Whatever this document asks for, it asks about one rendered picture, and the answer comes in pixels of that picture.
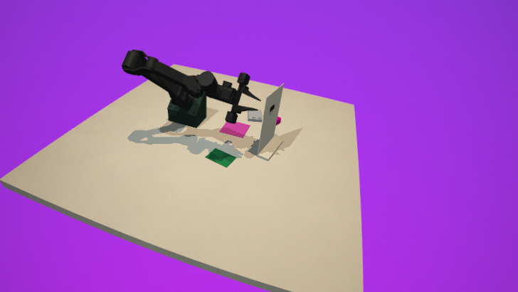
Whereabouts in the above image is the magenta square marking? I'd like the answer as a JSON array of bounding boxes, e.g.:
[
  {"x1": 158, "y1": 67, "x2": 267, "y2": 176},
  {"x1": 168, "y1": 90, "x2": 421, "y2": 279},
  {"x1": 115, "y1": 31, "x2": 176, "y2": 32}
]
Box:
[{"x1": 219, "y1": 122, "x2": 250, "y2": 138}]

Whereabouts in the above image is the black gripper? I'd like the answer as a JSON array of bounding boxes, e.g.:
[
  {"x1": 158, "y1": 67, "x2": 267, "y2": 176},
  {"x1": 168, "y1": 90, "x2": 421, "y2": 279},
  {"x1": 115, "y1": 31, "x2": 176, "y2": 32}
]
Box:
[{"x1": 218, "y1": 72, "x2": 261, "y2": 124}]

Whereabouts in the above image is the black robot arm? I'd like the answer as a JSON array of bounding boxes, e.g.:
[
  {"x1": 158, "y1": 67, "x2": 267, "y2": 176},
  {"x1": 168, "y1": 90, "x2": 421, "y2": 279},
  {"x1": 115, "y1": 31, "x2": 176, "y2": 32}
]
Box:
[{"x1": 122, "y1": 49, "x2": 236, "y2": 110}]

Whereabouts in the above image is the green flat square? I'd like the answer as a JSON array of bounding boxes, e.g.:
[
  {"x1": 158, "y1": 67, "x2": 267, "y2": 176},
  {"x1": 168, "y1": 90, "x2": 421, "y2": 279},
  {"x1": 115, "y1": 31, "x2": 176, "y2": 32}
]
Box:
[{"x1": 206, "y1": 148, "x2": 236, "y2": 167}]

